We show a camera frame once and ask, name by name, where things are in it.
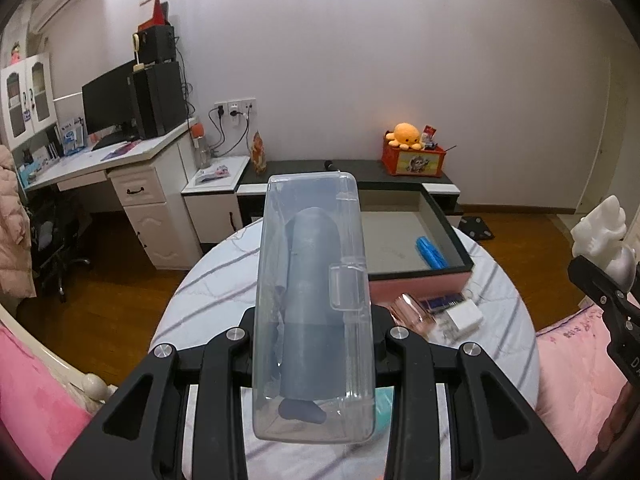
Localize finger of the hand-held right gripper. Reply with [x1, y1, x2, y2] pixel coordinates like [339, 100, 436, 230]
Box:
[567, 256, 632, 311]

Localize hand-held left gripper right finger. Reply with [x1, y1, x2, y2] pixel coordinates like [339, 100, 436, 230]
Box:
[369, 305, 581, 480]

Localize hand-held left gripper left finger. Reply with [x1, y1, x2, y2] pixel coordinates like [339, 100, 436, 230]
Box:
[52, 307, 256, 480]

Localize rose gold metal cup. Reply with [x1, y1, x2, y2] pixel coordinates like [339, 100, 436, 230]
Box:
[389, 294, 435, 339]

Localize white figurine silver base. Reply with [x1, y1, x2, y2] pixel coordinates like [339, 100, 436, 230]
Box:
[570, 195, 640, 293]

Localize blue box gold trim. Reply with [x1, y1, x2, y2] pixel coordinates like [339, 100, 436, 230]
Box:
[422, 296, 468, 316]

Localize white power adapter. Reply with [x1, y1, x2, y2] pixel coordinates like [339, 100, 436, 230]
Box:
[445, 301, 485, 333]

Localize blue cylinder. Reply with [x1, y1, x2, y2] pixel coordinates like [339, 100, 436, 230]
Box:
[416, 236, 449, 271]

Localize pink storage box grey interior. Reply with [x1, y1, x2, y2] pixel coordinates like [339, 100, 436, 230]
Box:
[357, 182, 475, 307]

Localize clear plastic case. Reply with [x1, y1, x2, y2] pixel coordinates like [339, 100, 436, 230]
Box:
[251, 172, 377, 445]

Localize person's right hand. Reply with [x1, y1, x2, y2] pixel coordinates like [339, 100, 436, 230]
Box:
[597, 385, 638, 461]

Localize pink printed quilt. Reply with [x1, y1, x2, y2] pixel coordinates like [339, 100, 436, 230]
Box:
[535, 305, 640, 476]

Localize black bathroom scale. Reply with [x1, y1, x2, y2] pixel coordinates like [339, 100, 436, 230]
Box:
[459, 214, 496, 243]

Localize white door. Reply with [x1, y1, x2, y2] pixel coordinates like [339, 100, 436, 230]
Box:
[582, 60, 640, 221]

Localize white nightstand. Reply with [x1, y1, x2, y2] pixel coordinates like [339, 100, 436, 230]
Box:
[181, 155, 251, 256]

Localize white desk with drawers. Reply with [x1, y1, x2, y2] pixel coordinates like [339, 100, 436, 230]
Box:
[17, 117, 201, 271]

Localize printed leaflets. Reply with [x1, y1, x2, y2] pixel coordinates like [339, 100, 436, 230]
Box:
[195, 165, 231, 183]

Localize plain pink blanket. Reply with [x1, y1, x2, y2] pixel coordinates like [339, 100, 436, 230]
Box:
[0, 322, 96, 480]

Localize red printed toy box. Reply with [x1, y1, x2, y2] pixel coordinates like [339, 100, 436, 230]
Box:
[381, 132, 446, 178]

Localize black and white tv cabinet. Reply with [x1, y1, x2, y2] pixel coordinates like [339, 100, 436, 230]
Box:
[237, 159, 463, 221]

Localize orange printed bag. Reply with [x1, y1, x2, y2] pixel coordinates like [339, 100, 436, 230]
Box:
[250, 130, 268, 175]

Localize black office chair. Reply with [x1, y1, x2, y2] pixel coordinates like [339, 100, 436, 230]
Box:
[30, 195, 93, 303]

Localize water bottle orange cap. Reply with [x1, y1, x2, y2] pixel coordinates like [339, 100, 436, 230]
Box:
[191, 122, 211, 170]

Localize orange octopus plush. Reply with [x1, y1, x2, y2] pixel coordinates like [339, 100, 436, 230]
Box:
[385, 122, 426, 151]

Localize pink papers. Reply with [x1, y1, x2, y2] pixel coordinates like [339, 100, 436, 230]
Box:
[100, 140, 143, 161]

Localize pink padded jacket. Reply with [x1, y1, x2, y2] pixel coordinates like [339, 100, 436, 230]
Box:
[0, 145, 38, 298]

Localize black computer tower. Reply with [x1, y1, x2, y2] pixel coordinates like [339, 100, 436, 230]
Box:
[131, 61, 188, 140]

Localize blue boxes on desk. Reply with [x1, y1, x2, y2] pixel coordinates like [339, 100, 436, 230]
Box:
[57, 117, 88, 156]

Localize black computer monitor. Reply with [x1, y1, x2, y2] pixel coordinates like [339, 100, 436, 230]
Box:
[81, 60, 138, 143]

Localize black speaker box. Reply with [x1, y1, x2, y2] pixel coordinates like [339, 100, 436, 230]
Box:
[136, 24, 177, 65]

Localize white glass-door cabinet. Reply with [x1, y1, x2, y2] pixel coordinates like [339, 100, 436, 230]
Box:
[0, 51, 57, 148]

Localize red triangular stand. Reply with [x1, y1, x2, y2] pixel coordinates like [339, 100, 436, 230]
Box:
[137, 0, 171, 31]

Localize cream bed frame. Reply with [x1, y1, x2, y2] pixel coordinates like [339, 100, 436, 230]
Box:
[0, 305, 118, 413]

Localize black power cable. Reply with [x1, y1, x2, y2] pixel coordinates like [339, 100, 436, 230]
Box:
[207, 107, 251, 158]

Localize white wall socket panel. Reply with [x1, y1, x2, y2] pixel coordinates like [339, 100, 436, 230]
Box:
[214, 100, 257, 117]

